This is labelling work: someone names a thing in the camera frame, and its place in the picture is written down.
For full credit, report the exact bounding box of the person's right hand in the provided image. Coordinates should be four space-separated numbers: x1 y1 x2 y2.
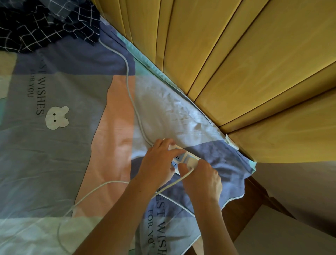
178 159 223 208

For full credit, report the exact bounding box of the person's left hand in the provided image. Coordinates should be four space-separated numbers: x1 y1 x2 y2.
136 138 187 190

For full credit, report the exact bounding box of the white power strip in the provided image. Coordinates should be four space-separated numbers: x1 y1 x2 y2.
163 138 200 175

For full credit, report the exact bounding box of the white plug with cable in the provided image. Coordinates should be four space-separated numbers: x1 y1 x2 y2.
56 159 199 254

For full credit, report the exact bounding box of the person's right forearm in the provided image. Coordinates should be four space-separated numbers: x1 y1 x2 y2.
193 200 239 255

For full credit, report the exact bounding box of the person's left forearm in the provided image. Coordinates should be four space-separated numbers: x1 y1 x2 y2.
73 179 160 255

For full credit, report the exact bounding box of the white sheet label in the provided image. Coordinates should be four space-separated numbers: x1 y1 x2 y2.
225 134 239 151

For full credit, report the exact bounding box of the patchwork bear print bed sheet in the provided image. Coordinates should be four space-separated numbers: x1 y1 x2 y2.
0 16 257 255

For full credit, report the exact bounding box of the yellow wooden headboard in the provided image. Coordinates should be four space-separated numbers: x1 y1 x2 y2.
90 0 336 164

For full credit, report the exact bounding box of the dark navy checked blanket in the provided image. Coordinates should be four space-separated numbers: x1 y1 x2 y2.
0 0 101 53

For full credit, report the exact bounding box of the brown wooden bed frame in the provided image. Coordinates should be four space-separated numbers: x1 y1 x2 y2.
184 175 296 255

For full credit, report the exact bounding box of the white power strip cord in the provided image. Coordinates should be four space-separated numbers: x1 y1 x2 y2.
98 38 155 146

